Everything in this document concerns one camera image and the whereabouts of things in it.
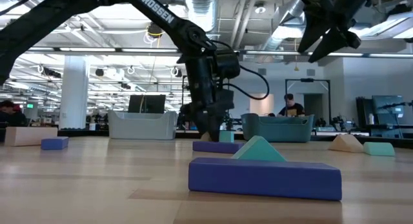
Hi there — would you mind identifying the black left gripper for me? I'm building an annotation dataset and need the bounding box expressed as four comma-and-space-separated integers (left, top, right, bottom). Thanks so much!
188, 87, 224, 143

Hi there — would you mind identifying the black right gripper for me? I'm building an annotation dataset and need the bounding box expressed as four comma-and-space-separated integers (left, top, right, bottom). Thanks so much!
296, 0, 372, 63

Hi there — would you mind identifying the teal cube block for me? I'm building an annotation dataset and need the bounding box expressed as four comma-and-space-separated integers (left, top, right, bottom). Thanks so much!
219, 130, 235, 143

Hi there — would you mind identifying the thin blue block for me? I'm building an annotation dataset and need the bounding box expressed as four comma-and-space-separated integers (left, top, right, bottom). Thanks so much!
192, 140, 245, 155

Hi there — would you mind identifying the teal triangle block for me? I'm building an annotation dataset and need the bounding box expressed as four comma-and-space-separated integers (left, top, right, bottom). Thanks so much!
231, 135, 287, 163

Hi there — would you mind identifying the long thick blue block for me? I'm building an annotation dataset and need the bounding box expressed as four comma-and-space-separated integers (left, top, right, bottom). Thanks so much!
188, 157, 343, 201

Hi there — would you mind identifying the beige triangle block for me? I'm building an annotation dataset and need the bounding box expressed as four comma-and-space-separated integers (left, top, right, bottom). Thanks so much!
328, 134, 365, 154

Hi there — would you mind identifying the teal rounded block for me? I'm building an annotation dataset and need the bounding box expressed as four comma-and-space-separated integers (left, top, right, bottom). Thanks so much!
363, 141, 396, 157

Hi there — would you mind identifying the small blue block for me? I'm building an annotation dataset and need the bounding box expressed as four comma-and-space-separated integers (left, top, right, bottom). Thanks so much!
41, 136, 70, 151

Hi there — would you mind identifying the large beige block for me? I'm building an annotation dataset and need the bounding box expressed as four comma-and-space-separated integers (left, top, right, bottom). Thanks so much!
4, 126, 59, 147

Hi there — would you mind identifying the person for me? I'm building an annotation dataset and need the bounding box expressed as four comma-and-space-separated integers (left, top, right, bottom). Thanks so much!
277, 93, 306, 117
176, 103, 194, 130
0, 99, 28, 128

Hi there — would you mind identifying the black computer monitor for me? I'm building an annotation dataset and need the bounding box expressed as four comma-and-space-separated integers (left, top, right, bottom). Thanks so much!
128, 94, 166, 114

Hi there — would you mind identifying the white plastic bin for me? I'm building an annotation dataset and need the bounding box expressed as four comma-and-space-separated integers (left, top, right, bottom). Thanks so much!
108, 109, 178, 141

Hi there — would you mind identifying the teal plastic bin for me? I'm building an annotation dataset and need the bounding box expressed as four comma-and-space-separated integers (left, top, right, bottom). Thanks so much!
240, 112, 315, 143

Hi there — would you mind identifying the dark monitor with stand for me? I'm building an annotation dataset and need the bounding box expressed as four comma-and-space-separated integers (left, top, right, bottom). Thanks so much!
371, 94, 405, 116

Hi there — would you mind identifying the white square pillar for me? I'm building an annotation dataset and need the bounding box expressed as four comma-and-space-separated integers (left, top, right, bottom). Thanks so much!
59, 55, 90, 130

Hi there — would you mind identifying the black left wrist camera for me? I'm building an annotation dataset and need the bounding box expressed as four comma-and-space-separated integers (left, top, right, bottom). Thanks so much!
223, 89, 236, 110

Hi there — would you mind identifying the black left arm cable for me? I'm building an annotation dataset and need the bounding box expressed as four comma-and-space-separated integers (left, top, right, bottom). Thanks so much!
211, 39, 270, 101

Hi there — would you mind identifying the black ceiling cable reel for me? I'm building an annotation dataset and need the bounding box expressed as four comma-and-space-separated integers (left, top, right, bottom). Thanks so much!
146, 22, 165, 39

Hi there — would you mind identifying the silver ventilation duct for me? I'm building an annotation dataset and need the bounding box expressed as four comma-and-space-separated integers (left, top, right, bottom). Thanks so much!
184, 0, 221, 34

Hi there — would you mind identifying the black aluminium table frame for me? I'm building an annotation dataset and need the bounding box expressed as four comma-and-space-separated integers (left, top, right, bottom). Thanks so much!
57, 129, 413, 150

